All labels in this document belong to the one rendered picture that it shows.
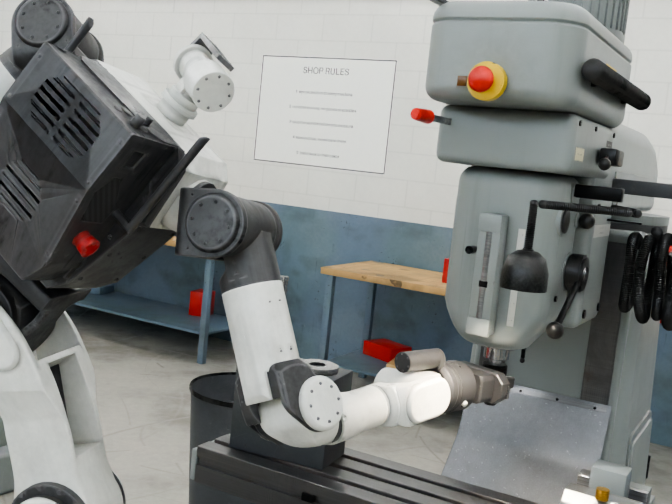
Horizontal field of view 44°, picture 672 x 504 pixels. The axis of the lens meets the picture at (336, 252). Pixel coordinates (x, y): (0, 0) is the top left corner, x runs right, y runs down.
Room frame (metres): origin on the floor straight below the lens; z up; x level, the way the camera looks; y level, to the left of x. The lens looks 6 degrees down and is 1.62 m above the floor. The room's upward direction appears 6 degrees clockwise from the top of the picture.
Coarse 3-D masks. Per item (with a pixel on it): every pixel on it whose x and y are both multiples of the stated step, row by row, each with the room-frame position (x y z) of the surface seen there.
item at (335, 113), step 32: (288, 64) 6.78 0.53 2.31; (320, 64) 6.64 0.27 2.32; (352, 64) 6.50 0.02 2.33; (384, 64) 6.37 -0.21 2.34; (288, 96) 6.76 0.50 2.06; (320, 96) 6.62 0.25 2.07; (352, 96) 6.49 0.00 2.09; (384, 96) 6.36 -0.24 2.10; (256, 128) 6.90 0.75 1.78; (288, 128) 6.75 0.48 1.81; (320, 128) 6.61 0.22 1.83; (352, 128) 6.48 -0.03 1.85; (384, 128) 6.35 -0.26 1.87; (256, 160) 6.88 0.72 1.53; (288, 160) 6.74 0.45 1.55; (320, 160) 6.60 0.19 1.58; (352, 160) 6.46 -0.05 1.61; (384, 160) 6.33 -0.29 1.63
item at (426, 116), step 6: (414, 108) 1.36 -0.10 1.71; (420, 108) 1.36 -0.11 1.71; (414, 114) 1.35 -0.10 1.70; (420, 114) 1.35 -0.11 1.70; (426, 114) 1.37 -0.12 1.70; (432, 114) 1.39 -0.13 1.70; (420, 120) 1.36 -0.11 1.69; (426, 120) 1.38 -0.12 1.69; (432, 120) 1.39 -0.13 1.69; (438, 120) 1.43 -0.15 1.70; (444, 120) 1.45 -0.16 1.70; (450, 120) 1.47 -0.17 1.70
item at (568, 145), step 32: (448, 128) 1.48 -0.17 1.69; (480, 128) 1.45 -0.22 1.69; (512, 128) 1.42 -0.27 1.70; (544, 128) 1.40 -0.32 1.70; (576, 128) 1.38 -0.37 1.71; (608, 128) 1.62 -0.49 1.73; (448, 160) 1.48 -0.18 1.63; (480, 160) 1.45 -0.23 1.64; (512, 160) 1.42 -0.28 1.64; (544, 160) 1.39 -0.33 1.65; (576, 160) 1.40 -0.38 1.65
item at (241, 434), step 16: (320, 368) 1.69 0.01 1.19; (336, 368) 1.71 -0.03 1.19; (336, 384) 1.67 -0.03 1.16; (240, 416) 1.72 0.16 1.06; (240, 432) 1.72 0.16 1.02; (240, 448) 1.72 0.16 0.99; (256, 448) 1.70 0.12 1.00; (272, 448) 1.69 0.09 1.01; (288, 448) 1.68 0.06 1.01; (304, 448) 1.66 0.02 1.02; (320, 448) 1.65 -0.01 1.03; (336, 448) 1.71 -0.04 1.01; (304, 464) 1.66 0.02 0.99; (320, 464) 1.65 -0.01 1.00
